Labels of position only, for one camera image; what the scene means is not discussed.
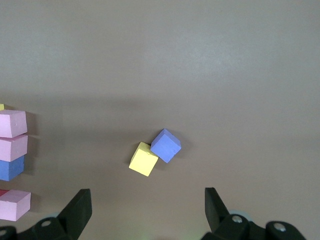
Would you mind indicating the red foam cube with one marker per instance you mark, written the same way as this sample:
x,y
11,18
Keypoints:
x,y
3,192

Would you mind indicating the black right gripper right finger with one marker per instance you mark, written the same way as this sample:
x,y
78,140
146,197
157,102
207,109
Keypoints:
x,y
220,220

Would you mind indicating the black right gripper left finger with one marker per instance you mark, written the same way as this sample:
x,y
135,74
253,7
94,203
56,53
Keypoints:
x,y
72,215

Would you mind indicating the pink foam cube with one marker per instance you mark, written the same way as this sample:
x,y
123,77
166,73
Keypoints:
x,y
13,205
12,123
12,147

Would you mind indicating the purple foam cube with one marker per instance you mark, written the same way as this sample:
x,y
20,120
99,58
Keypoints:
x,y
165,146
11,167

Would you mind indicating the yellow foam cube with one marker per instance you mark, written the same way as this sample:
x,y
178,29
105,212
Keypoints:
x,y
1,107
143,160

